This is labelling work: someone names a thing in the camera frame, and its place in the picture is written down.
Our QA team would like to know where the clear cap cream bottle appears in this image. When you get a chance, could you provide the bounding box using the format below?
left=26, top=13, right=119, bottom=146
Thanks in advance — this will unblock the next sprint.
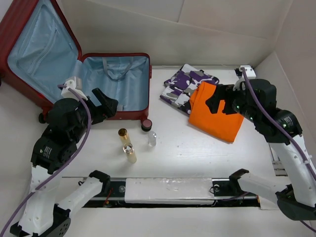
left=123, top=143, right=137, bottom=163

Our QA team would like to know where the aluminium side rail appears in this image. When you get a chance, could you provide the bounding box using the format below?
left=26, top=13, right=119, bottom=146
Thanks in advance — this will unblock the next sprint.
left=269, top=146, right=288, bottom=176

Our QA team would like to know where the orange cloth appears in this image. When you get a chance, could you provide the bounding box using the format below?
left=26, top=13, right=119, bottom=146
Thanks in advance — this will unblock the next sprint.
left=189, top=82, right=243, bottom=143

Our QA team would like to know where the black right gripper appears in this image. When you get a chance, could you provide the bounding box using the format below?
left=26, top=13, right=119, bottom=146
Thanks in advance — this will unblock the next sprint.
left=206, top=83, right=260, bottom=123

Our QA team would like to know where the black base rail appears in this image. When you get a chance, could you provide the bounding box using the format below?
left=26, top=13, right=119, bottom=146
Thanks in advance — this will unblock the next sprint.
left=61, top=176, right=262, bottom=209

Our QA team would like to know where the purple camouflage garment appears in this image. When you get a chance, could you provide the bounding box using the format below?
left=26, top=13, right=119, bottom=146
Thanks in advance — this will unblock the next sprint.
left=160, top=64, right=219, bottom=115

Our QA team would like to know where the gold cap bottle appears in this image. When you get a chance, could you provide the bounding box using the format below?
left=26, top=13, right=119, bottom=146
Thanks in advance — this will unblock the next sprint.
left=118, top=128, right=131, bottom=146

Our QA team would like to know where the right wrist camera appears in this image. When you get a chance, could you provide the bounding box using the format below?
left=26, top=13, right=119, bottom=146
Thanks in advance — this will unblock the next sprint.
left=235, top=65, right=256, bottom=79

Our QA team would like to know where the small clear plastic bottle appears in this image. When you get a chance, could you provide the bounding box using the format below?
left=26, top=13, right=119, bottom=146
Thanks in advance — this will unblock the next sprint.
left=148, top=131, right=157, bottom=147

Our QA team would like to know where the red hard-shell suitcase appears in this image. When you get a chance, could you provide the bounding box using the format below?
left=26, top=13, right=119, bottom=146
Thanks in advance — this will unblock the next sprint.
left=0, top=0, right=152, bottom=131

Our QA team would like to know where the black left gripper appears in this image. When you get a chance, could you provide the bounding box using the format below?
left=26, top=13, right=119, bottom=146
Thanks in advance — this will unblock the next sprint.
left=72, top=87, right=119, bottom=140

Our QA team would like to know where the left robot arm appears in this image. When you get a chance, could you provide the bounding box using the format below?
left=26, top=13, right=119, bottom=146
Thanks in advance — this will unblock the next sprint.
left=4, top=86, right=118, bottom=237

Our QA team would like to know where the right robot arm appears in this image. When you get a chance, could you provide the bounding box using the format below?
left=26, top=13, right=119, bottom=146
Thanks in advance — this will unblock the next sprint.
left=205, top=79, right=316, bottom=221

